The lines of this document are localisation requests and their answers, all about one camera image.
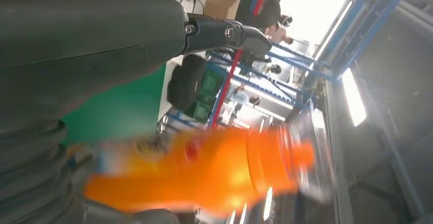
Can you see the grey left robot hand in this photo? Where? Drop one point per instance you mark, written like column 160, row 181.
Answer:
column 84, row 40

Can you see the orange detergent bottle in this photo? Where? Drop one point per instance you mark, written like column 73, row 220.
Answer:
column 220, row 175

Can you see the green table mat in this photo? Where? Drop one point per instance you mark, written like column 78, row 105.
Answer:
column 118, row 114

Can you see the white table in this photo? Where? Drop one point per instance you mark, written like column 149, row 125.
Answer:
column 169, row 70

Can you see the black carrying case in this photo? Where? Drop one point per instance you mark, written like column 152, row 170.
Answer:
column 186, row 80

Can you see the green plastic crate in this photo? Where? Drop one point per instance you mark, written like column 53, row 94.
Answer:
column 208, row 94

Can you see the brown cardboard box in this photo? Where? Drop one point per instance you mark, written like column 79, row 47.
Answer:
column 221, row 4

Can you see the person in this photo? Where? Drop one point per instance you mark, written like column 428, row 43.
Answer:
column 242, row 97
column 277, row 33

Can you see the ceiling light panel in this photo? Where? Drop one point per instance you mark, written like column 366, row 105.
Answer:
column 353, row 97

